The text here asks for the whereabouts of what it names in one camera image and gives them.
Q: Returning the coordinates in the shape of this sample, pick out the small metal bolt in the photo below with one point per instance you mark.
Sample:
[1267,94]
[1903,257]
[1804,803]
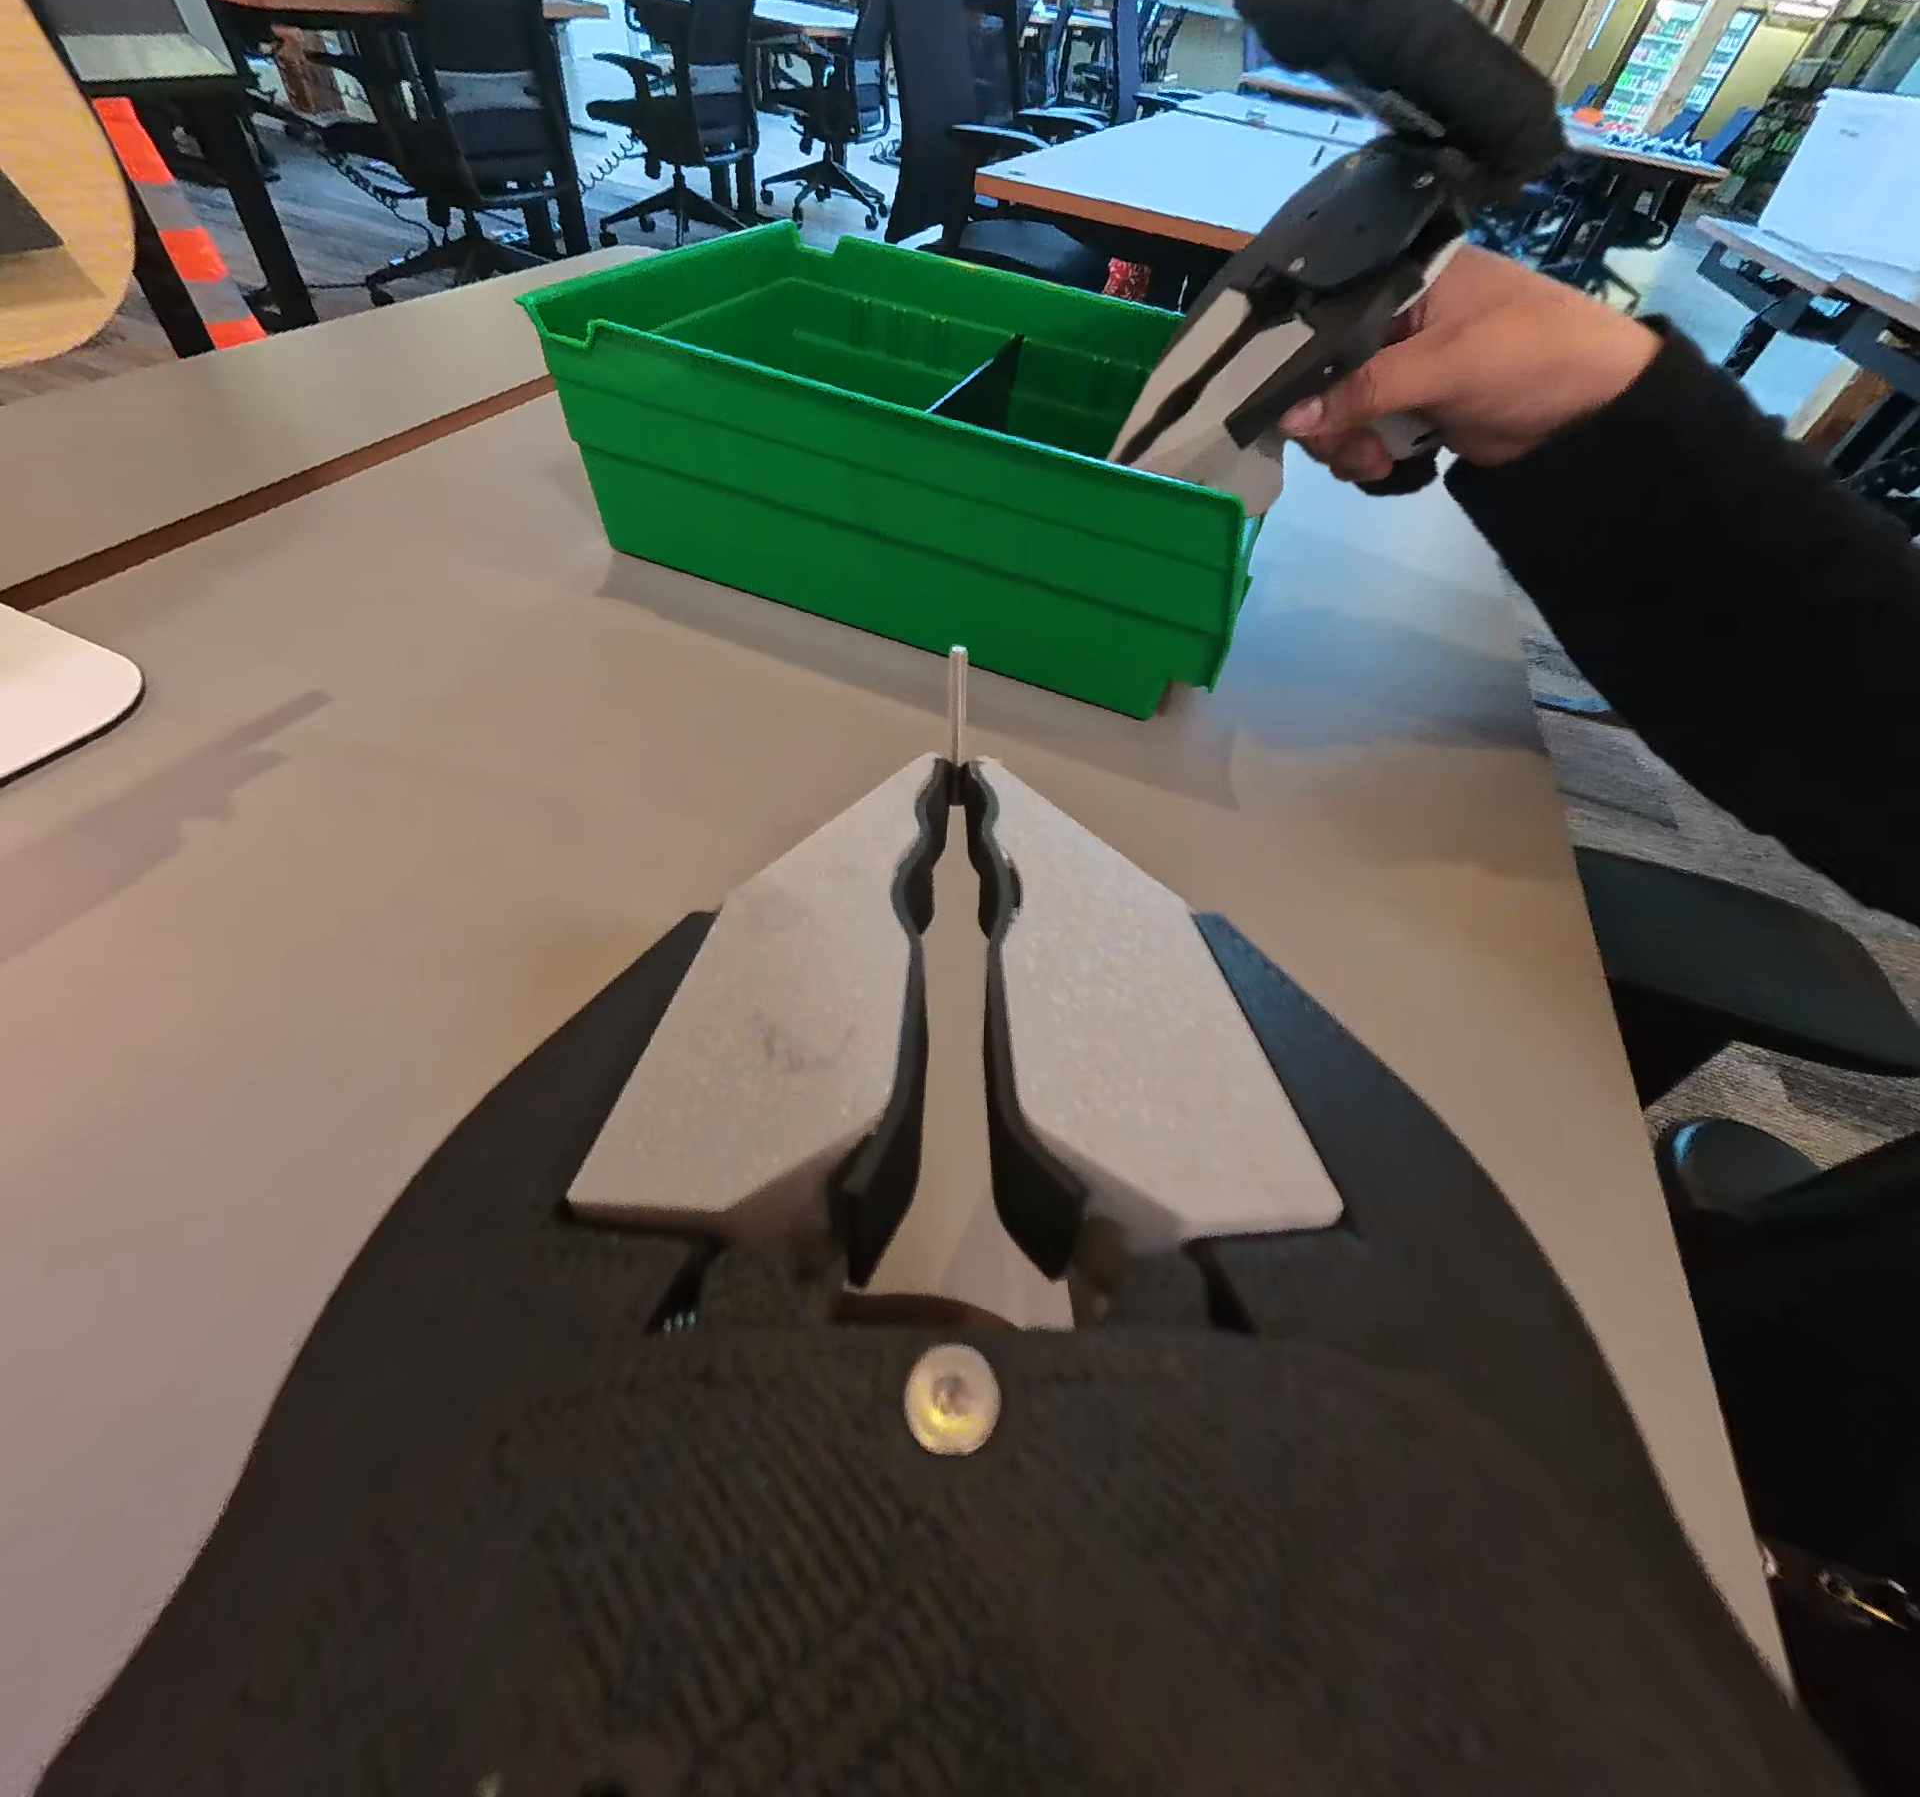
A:
[956,703]

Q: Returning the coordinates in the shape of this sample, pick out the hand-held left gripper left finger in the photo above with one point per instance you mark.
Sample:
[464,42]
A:
[765,1064]

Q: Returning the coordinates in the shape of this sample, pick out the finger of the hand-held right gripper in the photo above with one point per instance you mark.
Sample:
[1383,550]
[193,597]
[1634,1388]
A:
[1201,373]
[1253,470]

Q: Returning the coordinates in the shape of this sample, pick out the dark grey office chair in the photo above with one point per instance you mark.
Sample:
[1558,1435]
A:
[1755,958]

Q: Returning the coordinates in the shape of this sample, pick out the orange traffic cone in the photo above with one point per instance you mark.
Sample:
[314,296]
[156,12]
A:
[188,236]

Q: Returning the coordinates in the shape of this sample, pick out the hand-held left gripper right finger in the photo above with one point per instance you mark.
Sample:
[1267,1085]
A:
[1154,1064]

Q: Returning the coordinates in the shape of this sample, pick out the green plastic bin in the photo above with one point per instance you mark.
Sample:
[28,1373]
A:
[841,507]

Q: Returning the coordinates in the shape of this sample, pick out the person's black clothed body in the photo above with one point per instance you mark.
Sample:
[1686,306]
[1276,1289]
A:
[1831,1378]

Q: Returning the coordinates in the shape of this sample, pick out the person's right forearm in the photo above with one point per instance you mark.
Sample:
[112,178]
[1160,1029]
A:
[1725,582]

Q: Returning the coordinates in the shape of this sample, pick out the person's right hand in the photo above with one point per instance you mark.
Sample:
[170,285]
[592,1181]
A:
[1514,356]

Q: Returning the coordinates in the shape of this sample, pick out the white document stand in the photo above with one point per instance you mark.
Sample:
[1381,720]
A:
[53,694]

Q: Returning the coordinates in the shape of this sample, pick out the white cardboard panel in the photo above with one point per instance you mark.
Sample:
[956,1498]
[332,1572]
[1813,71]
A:
[1845,185]

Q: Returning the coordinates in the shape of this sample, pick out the black office chair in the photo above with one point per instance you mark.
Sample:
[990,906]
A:
[489,103]
[848,103]
[705,87]
[938,103]

